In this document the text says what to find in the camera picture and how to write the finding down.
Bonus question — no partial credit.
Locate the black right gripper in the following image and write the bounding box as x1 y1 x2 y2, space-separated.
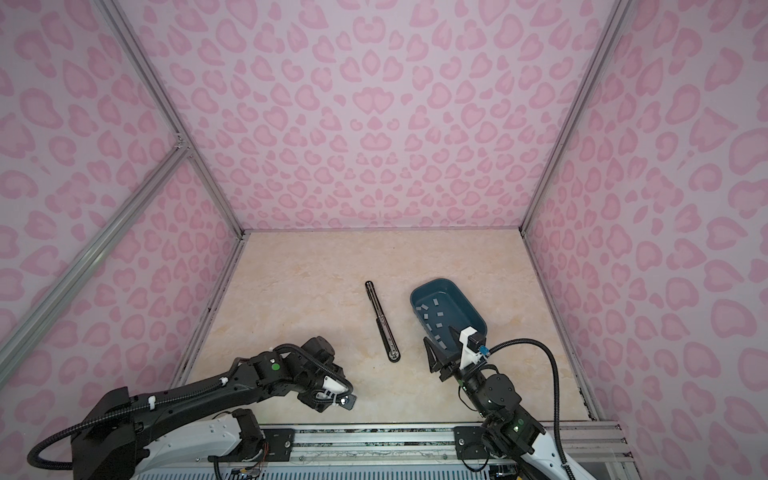
422 328 495 422

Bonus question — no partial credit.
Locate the black long stapler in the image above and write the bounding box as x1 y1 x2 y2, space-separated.
365 281 401 363

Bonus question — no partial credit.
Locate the light blue mini stapler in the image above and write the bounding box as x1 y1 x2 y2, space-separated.
336 393 357 411

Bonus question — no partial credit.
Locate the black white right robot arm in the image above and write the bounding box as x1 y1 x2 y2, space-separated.
423 327 594 479

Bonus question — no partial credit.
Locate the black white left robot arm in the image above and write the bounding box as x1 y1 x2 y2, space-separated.
27 336 356 479

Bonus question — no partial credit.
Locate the teal plastic tray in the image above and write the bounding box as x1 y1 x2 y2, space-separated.
410 278 488 349

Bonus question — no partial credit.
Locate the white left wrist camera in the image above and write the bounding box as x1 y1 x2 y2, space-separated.
314 376 352 404

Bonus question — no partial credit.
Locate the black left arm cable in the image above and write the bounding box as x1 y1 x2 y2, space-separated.
272 343 355 391

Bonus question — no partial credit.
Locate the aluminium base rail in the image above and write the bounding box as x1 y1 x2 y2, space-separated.
131 419 637 480

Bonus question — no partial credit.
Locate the aluminium diagonal frame bar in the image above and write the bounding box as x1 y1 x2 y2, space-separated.
1 141 189 385

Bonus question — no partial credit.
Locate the aluminium corner frame post left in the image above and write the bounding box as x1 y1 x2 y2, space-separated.
92 0 245 239

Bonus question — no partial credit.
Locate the aluminium corner frame post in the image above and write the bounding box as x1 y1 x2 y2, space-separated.
519 0 637 238
92 0 245 239

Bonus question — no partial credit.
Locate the aluminium corner frame post right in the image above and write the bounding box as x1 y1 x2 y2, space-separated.
519 0 637 238

